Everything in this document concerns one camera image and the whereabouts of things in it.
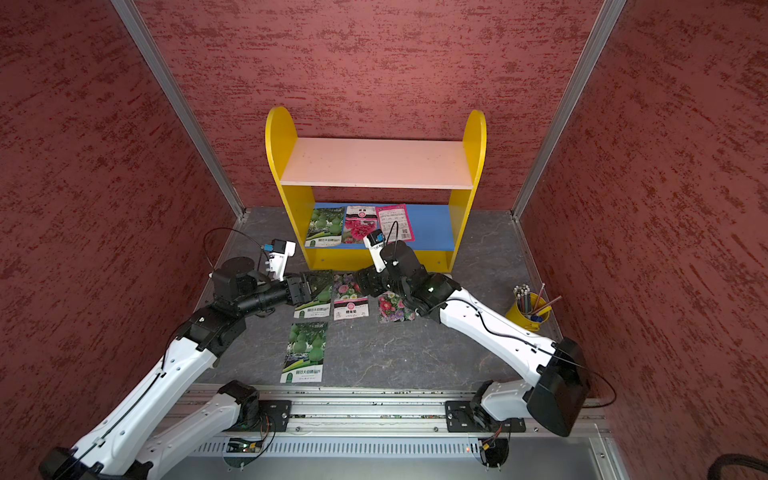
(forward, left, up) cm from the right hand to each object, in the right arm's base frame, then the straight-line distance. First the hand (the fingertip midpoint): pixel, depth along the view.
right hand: (367, 274), depth 76 cm
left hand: (-5, +10, +4) cm, 12 cm away
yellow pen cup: (-4, -47, -16) cm, 50 cm away
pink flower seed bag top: (0, -6, -22) cm, 23 cm away
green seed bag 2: (-14, +20, -21) cm, 32 cm away
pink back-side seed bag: (+29, -8, -8) cm, 31 cm away
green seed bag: (+24, +16, -8) cm, 30 cm away
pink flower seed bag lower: (+26, +4, -7) cm, 27 cm away
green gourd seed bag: (-1, +18, -22) cm, 29 cm away
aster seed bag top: (+3, +8, -21) cm, 23 cm away
